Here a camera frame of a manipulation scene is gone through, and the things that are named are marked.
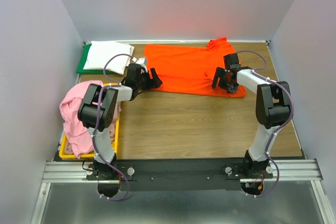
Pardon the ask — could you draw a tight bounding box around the orange t-shirt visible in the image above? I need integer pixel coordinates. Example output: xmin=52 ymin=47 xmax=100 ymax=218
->
xmin=144 ymin=38 xmax=247 ymax=98

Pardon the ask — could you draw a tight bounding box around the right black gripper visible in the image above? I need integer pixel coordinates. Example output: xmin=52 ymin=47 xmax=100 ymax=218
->
xmin=211 ymin=67 xmax=238 ymax=94

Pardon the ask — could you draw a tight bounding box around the green folded t-shirt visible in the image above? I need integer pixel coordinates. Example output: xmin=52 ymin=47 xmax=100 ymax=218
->
xmin=76 ymin=44 xmax=103 ymax=74

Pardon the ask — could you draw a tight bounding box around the aluminium frame rail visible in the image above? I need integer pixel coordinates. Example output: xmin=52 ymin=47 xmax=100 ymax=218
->
xmin=32 ymin=159 xmax=334 ymax=223

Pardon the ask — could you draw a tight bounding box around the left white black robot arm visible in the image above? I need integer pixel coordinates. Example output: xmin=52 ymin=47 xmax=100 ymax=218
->
xmin=78 ymin=63 xmax=163 ymax=179

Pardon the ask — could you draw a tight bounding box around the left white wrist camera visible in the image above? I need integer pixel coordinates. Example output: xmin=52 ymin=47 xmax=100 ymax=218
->
xmin=132 ymin=57 xmax=148 ymax=68

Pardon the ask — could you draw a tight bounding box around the white folded t-shirt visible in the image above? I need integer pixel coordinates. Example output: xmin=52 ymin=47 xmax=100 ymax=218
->
xmin=84 ymin=41 xmax=134 ymax=75

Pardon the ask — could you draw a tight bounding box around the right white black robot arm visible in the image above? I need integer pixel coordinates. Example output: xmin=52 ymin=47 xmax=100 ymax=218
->
xmin=212 ymin=53 xmax=293 ymax=178

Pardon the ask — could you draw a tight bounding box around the pink crumpled t-shirt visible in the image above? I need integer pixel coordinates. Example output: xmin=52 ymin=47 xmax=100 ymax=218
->
xmin=59 ymin=80 xmax=116 ymax=158

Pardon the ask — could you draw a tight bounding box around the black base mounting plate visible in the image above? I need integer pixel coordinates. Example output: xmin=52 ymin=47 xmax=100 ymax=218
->
xmin=84 ymin=158 xmax=273 ymax=198

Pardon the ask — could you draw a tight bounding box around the yellow plastic bin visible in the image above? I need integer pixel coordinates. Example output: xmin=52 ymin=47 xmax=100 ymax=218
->
xmin=59 ymin=82 xmax=123 ymax=159

